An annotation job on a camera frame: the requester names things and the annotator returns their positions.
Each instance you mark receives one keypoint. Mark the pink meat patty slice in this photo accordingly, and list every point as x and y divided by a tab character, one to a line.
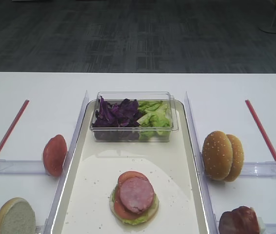
136	194

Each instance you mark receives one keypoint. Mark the green lettuce leaves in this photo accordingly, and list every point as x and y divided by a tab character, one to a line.
154	115

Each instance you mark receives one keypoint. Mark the lettuce on bun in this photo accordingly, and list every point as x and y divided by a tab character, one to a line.
133	221

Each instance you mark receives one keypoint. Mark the tomato slices on bun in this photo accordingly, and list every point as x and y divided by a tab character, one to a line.
118	206

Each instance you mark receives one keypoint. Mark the stack of meat slices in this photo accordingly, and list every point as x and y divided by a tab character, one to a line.
242	220

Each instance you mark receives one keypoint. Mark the purple cabbage leaves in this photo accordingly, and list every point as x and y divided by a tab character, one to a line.
110	115

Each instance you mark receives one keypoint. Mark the clear plastic salad box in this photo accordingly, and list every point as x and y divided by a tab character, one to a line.
131	134

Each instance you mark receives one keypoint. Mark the silver metal tray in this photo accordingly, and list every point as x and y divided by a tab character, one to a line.
170	167

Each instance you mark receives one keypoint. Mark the front sesame bun top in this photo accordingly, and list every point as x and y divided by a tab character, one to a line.
217	155

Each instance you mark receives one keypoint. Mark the sesame bun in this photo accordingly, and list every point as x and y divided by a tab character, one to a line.
217	155
238	158

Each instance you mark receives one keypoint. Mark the bottom bun on tray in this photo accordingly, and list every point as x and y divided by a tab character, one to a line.
153	212

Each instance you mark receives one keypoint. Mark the rear sesame bun top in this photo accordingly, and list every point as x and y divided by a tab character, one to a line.
238	158

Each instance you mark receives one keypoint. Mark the clear upper right track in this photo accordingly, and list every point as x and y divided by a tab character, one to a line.
259	169

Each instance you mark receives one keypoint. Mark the upright bun half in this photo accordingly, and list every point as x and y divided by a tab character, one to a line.
17	217

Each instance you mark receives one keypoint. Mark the white floor stand base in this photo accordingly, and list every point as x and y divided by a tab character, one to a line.
269	28

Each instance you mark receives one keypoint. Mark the clear left divider wall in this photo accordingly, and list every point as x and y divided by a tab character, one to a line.
67	161

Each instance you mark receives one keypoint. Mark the left red rail strip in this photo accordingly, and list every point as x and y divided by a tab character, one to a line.
13	124

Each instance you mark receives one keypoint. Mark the red rail strip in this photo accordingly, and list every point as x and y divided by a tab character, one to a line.
261	129
13	124

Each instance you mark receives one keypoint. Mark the right red rail strip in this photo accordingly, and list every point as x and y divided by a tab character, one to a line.
261	129

